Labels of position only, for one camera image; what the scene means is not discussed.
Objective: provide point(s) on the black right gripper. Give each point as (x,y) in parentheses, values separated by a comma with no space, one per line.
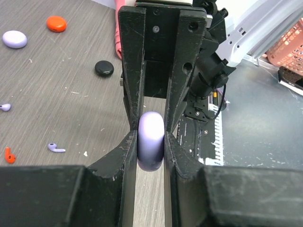
(156,37)

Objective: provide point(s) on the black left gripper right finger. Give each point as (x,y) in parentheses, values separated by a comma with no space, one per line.
(197,195)

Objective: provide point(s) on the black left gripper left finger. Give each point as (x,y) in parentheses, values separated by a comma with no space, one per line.
(100,195)

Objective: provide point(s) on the lilac earbud table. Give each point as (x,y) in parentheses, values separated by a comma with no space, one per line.
(53,147)

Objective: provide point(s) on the black earbud charging case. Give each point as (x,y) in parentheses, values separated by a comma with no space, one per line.
(104,68)

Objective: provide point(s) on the lilac earbud case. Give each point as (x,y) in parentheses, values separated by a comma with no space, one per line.
(150,149)
(14,39)

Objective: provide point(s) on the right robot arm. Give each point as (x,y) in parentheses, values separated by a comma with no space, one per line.
(230,33)

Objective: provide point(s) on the orange earbud case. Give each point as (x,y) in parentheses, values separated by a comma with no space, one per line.
(56,24)

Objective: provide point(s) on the salmon pink folded cloth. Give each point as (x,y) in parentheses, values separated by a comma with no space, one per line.
(118,35)

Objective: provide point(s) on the lower orange earbud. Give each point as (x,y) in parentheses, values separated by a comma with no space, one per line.
(9,157)

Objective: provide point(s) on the pink plastic basket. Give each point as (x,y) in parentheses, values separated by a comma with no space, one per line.
(288,50)

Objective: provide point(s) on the lilac earbud near cases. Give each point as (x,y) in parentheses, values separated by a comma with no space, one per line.
(5,107)

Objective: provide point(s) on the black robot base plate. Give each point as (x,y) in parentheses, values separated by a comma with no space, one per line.
(195,132)

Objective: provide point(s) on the grey slotted cable duct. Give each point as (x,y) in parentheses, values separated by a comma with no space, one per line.
(214,104)

